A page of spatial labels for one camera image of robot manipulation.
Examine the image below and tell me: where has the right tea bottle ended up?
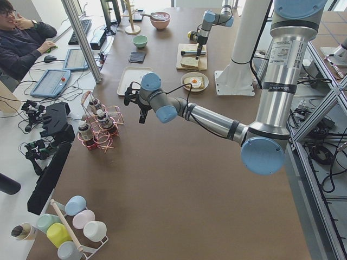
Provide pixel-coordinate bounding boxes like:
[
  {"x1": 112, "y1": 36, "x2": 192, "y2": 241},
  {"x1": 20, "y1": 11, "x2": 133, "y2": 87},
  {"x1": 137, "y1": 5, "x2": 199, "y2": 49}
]
[{"x1": 88, "y1": 99, "x2": 102, "y2": 115}]

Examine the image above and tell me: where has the mint green bowl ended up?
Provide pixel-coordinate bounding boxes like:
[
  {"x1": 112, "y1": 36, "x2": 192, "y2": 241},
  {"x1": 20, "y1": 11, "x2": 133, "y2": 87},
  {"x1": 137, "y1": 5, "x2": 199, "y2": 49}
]
[{"x1": 132, "y1": 35, "x2": 148, "y2": 48}]

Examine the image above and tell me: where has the grey folded cloth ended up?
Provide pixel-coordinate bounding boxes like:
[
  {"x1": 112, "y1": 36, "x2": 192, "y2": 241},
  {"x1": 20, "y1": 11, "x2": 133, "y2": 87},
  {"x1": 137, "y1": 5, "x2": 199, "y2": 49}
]
[{"x1": 128, "y1": 51, "x2": 146, "y2": 63}]

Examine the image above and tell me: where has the near blue teach pendant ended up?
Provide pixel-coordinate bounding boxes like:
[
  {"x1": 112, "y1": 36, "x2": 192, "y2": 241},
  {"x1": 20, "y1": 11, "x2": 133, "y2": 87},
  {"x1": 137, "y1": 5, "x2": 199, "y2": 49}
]
[{"x1": 30, "y1": 69, "x2": 71, "y2": 98}]

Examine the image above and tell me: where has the blue teach pendant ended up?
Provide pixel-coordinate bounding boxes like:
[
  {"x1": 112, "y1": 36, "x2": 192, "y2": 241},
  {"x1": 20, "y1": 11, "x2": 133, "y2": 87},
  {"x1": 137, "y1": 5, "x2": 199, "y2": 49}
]
[
  {"x1": 30, "y1": 69, "x2": 71, "y2": 98},
  {"x1": 63, "y1": 49, "x2": 88, "y2": 72}
]

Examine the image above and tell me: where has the left tea bottle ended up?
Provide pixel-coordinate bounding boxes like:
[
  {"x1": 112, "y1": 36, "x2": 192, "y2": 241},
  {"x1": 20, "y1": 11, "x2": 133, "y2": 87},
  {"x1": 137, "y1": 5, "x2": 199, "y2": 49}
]
[{"x1": 78, "y1": 120, "x2": 97, "y2": 150}]

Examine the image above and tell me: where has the white round plate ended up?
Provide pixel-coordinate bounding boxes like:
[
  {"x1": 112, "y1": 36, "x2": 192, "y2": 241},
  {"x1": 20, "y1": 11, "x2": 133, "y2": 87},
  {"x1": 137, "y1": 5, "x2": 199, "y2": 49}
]
[{"x1": 181, "y1": 72, "x2": 209, "y2": 92}]

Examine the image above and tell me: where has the black keyboard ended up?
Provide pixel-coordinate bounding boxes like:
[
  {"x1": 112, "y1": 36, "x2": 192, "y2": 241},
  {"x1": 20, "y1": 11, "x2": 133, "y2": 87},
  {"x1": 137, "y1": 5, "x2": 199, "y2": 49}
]
[{"x1": 68, "y1": 19, "x2": 93, "y2": 46}]

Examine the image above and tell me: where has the pink ice bowl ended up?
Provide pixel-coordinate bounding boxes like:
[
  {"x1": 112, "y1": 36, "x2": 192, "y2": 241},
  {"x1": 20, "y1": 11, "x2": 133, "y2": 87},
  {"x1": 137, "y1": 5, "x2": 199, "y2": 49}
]
[{"x1": 150, "y1": 11, "x2": 171, "y2": 30}]

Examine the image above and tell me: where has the tea bottle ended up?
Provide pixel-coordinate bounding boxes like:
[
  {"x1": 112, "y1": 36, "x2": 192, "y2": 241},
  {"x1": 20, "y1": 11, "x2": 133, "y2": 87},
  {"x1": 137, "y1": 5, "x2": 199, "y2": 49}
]
[
  {"x1": 78, "y1": 120, "x2": 97, "y2": 150},
  {"x1": 97, "y1": 109, "x2": 119, "y2": 136},
  {"x1": 88, "y1": 99, "x2": 102, "y2": 115}
]

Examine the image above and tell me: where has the seated person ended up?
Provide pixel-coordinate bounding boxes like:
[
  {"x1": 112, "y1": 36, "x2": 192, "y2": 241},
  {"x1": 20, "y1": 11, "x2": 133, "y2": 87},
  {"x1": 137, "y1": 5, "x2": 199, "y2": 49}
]
[{"x1": 1, "y1": 1, "x2": 57, "y2": 81}]

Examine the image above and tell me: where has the mint cup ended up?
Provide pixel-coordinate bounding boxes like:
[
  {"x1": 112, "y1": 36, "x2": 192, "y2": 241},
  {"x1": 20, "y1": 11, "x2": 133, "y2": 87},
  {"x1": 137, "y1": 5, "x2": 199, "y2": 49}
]
[{"x1": 36, "y1": 213, "x2": 61, "y2": 233}]

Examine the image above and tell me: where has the front tea bottle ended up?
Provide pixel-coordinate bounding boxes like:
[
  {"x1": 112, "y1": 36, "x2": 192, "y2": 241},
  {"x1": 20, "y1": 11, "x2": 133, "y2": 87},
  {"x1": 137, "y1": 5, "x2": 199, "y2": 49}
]
[{"x1": 97, "y1": 109, "x2": 119, "y2": 136}]

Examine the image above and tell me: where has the white cup rack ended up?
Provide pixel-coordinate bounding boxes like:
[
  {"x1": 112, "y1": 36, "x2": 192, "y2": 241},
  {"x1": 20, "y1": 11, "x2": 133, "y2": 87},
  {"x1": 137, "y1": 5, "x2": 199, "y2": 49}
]
[{"x1": 50, "y1": 199, "x2": 109, "y2": 259}]

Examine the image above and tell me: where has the far blue teach pendant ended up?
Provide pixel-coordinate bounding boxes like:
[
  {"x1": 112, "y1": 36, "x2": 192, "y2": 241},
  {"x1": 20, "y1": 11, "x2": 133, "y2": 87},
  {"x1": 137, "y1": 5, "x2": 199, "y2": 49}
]
[{"x1": 63, "y1": 49, "x2": 88, "y2": 72}]

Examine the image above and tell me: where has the yellow cup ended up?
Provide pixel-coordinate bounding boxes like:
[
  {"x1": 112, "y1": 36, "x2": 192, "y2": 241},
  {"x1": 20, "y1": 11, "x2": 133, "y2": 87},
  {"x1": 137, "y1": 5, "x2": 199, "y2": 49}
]
[{"x1": 46, "y1": 223, "x2": 72, "y2": 248}]

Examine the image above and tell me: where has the steel ice scoop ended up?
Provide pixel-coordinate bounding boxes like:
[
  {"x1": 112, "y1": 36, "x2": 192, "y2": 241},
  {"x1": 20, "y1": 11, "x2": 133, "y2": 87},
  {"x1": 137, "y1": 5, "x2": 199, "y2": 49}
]
[{"x1": 140, "y1": 12, "x2": 165, "y2": 21}]

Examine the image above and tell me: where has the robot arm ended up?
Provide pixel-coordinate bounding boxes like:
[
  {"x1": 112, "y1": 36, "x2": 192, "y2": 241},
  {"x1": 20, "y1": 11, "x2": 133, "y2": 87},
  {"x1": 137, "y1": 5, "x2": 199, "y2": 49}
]
[
  {"x1": 196, "y1": 1, "x2": 234, "y2": 60},
  {"x1": 124, "y1": 1, "x2": 326, "y2": 175}
]

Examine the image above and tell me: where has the pink cup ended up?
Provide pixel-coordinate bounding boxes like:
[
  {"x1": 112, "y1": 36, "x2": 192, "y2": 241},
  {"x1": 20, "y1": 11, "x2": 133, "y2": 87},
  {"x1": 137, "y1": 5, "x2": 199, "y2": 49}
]
[{"x1": 72, "y1": 209, "x2": 95, "y2": 229}]

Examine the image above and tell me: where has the blue cup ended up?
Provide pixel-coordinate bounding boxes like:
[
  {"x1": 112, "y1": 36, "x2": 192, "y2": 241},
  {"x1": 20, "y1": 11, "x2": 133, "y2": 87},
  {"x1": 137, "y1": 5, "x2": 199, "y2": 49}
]
[{"x1": 65, "y1": 195, "x2": 86, "y2": 216}]

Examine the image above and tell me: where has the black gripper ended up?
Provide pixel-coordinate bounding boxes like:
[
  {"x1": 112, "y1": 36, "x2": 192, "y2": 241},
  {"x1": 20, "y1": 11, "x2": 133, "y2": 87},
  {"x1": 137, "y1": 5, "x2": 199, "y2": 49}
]
[
  {"x1": 195, "y1": 43, "x2": 203, "y2": 60},
  {"x1": 124, "y1": 82, "x2": 149, "y2": 124}
]

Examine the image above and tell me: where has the copper wire bottle rack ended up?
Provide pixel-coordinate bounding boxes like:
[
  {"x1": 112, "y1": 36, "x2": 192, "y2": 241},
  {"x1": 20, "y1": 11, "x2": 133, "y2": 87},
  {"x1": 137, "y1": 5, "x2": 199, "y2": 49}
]
[{"x1": 77, "y1": 90, "x2": 124, "y2": 152}]

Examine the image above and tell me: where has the grey-blue cup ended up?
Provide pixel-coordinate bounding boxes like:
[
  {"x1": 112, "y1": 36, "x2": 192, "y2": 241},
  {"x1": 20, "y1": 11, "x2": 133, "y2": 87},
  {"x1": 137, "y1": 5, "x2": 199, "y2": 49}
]
[{"x1": 57, "y1": 241, "x2": 83, "y2": 260}]

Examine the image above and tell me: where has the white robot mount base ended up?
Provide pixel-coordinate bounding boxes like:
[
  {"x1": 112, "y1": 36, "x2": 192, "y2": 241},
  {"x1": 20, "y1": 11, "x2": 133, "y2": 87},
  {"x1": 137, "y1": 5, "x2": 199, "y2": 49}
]
[{"x1": 214, "y1": 69, "x2": 255, "y2": 96}]

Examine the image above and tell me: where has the bread slice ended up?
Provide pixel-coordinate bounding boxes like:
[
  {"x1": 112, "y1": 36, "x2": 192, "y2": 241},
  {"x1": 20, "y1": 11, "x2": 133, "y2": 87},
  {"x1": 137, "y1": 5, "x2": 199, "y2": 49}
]
[
  {"x1": 180, "y1": 57, "x2": 199, "y2": 69},
  {"x1": 183, "y1": 76, "x2": 203, "y2": 89}
]

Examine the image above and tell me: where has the cream rabbit serving tray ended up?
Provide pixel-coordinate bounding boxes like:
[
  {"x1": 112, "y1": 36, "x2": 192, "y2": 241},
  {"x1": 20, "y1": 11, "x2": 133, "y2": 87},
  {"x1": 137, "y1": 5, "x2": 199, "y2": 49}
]
[{"x1": 117, "y1": 67, "x2": 152, "y2": 96}]

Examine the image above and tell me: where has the wooden cutting board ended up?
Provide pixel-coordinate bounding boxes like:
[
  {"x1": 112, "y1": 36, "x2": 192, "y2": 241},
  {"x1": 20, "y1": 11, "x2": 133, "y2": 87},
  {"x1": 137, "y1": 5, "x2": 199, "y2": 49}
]
[{"x1": 176, "y1": 43, "x2": 208, "y2": 70}]

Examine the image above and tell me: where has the steel muddler black tip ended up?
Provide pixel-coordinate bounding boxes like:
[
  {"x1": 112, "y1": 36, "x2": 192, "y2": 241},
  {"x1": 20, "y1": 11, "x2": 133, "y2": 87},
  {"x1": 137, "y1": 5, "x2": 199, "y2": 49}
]
[{"x1": 181, "y1": 50, "x2": 197, "y2": 55}]

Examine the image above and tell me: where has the paper cup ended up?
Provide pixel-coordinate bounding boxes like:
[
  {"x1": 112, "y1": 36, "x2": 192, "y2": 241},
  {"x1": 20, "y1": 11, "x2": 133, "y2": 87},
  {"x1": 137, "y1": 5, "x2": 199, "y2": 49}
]
[{"x1": 11, "y1": 223, "x2": 38, "y2": 241}]

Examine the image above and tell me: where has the white support column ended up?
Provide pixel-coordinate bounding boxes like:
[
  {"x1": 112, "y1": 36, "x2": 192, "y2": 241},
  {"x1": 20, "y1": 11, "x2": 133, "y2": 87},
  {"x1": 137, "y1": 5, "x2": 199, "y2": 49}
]
[{"x1": 229, "y1": 0, "x2": 274, "y2": 79}]

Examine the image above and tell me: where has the white cup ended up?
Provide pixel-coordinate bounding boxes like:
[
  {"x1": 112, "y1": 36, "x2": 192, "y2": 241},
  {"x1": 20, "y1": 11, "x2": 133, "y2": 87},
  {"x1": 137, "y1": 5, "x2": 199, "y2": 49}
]
[{"x1": 83, "y1": 220, "x2": 107, "y2": 242}]

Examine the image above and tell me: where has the fried egg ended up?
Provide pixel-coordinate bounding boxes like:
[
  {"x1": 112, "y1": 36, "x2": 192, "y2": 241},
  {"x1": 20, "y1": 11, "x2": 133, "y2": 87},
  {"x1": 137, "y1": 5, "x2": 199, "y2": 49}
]
[{"x1": 189, "y1": 77, "x2": 201, "y2": 86}]

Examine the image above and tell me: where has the wooden mug tree stand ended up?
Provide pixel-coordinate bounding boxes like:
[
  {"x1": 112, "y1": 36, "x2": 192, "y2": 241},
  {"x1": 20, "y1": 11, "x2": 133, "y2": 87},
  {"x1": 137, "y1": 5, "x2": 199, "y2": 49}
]
[{"x1": 123, "y1": 0, "x2": 141, "y2": 35}]

